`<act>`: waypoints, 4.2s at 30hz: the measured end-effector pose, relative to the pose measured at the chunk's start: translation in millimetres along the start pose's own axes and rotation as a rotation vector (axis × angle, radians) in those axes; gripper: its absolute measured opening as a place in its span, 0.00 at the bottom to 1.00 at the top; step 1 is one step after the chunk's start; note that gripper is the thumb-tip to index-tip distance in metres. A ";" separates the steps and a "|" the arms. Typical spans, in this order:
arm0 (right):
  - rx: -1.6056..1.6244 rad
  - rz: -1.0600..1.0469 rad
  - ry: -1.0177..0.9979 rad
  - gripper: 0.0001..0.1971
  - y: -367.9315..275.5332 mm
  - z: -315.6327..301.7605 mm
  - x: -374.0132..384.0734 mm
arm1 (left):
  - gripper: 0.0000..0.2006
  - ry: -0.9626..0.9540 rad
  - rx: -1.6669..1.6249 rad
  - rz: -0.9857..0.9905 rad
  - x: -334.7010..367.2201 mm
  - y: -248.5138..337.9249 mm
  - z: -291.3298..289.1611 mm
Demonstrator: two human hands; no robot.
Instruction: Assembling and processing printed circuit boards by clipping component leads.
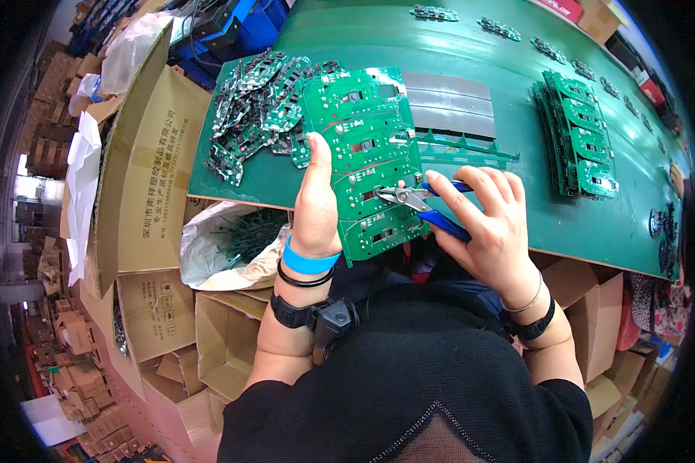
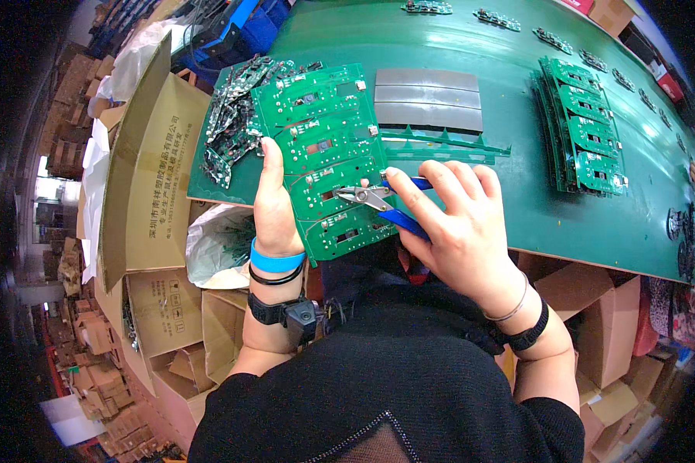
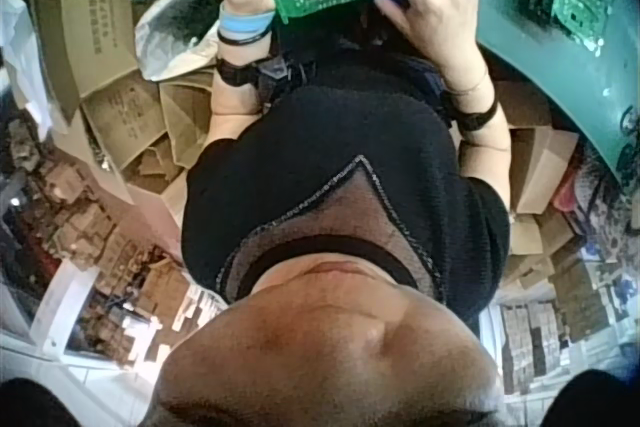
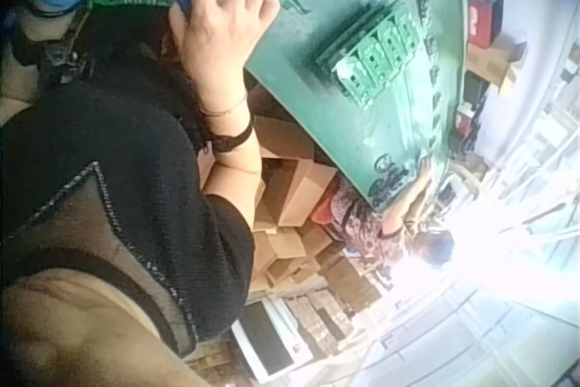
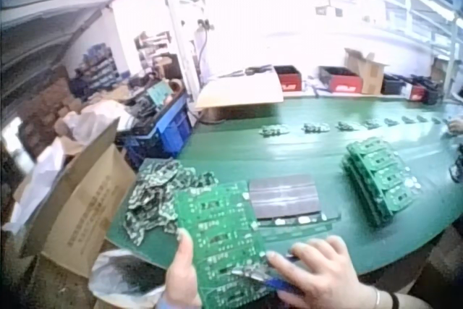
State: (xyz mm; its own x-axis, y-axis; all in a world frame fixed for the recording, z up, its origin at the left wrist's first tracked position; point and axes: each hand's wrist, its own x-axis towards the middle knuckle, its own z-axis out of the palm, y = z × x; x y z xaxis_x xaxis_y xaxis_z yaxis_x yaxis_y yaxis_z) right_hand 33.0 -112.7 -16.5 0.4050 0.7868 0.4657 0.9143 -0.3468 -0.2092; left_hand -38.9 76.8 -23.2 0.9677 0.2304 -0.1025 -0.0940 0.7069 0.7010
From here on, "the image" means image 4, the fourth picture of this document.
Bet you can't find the person's right hand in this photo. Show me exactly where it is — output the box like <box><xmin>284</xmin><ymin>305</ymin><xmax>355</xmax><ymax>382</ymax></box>
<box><xmin>167</xmin><ymin>0</ymin><xmax>281</xmax><ymax>106</ymax></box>

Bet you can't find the black wrist band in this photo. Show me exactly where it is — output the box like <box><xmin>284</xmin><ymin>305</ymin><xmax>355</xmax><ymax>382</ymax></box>
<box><xmin>207</xmin><ymin>122</ymin><xmax>255</xmax><ymax>155</ymax></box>

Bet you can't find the green table mat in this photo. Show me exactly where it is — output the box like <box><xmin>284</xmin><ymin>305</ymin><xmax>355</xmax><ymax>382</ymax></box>
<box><xmin>212</xmin><ymin>0</ymin><xmax>472</xmax><ymax>214</ymax></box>

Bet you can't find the stack of green circuit boards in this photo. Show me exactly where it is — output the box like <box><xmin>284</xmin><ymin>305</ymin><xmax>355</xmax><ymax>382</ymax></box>
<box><xmin>312</xmin><ymin>0</ymin><xmax>421</xmax><ymax>106</ymax></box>

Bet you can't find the heap of cardboard boxes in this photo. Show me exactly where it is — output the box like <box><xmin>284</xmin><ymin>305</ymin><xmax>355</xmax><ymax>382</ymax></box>
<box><xmin>198</xmin><ymin>114</ymin><xmax>386</xmax><ymax>315</ymax></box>

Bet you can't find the row of small dark components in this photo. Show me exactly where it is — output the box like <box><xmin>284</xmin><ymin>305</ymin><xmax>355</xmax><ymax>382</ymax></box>
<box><xmin>401</xmin><ymin>0</ymin><xmax>450</xmax><ymax>160</ymax></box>

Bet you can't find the white and red container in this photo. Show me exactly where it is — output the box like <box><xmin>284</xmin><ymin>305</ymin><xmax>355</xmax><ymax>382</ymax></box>
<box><xmin>454</xmin><ymin>104</ymin><xmax>478</xmax><ymax>139</ymax></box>

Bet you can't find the red box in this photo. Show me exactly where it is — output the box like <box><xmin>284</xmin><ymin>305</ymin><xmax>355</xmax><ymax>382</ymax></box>
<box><xmin>466</xmin><ymin>0</ymin><xmax>505</xmax><ymax>49</ymax></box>

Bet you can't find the brown cardboard carton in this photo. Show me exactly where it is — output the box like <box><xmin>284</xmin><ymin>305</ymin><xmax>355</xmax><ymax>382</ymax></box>
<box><xmin>466</xmin><ymin>40</ymin><xmax>529</xmax><ymax>85</ymax></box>

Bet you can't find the white tray with dark inside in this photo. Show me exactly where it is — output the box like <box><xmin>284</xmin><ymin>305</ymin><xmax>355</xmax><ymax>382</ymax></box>
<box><xmin>229</xmin><ymin>299</ymin><xmax>318</xmax><ymax>383</ymax></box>

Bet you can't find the white metal rack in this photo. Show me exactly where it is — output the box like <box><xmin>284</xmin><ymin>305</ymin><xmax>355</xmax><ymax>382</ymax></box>
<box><xmin>507</xmin><ymin>55</ymin><xmax>580</xmax><ymax>243</ymax></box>

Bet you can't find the thin wrist bracelet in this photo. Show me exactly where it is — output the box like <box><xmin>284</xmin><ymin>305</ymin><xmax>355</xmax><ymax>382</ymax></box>
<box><xmin>198</xmin><ymin>89</ymin><xmax>250</xmax><ymax>119</ymax></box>

